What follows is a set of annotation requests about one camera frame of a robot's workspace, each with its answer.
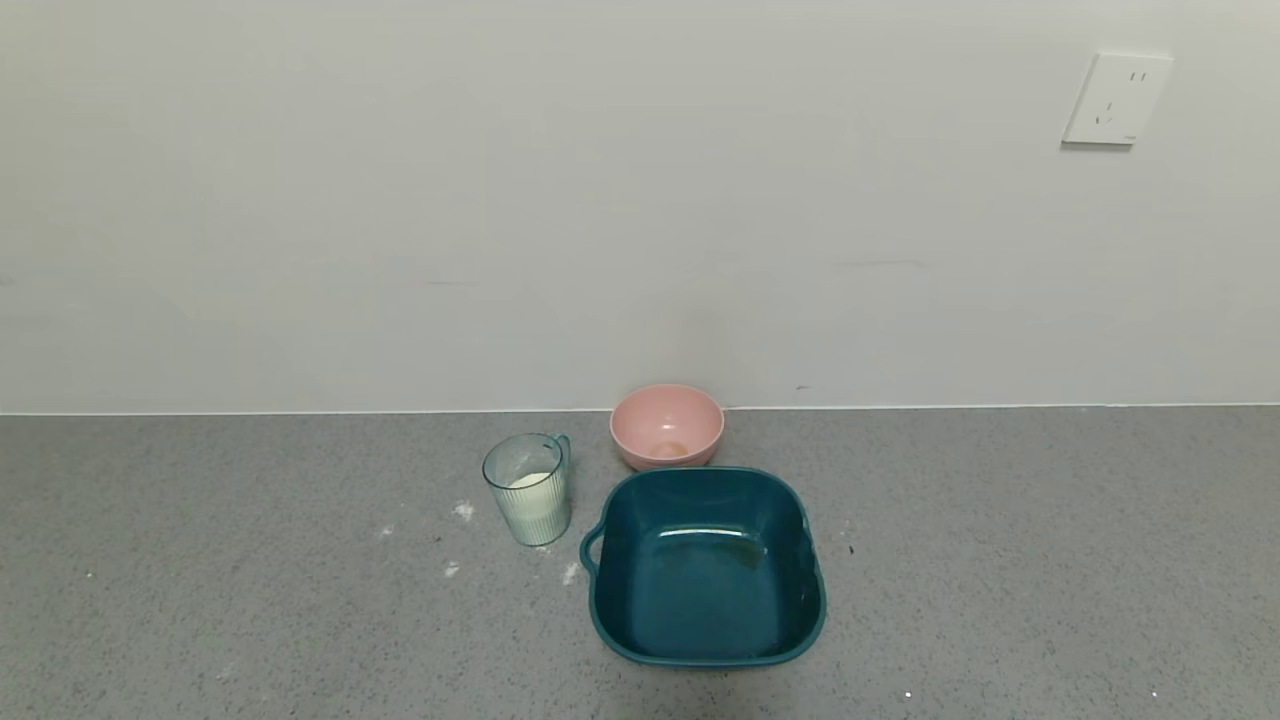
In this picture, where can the clear ribbed plastic cup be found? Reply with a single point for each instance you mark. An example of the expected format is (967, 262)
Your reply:
(530, 500)

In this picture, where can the pink bowl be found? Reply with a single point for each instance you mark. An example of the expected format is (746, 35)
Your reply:
(667, 425)

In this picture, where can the teal square plastic tray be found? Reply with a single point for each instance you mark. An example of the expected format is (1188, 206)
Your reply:
(705, 590)

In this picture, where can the white wall socket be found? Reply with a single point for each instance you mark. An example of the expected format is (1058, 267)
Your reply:
(1115, 100)

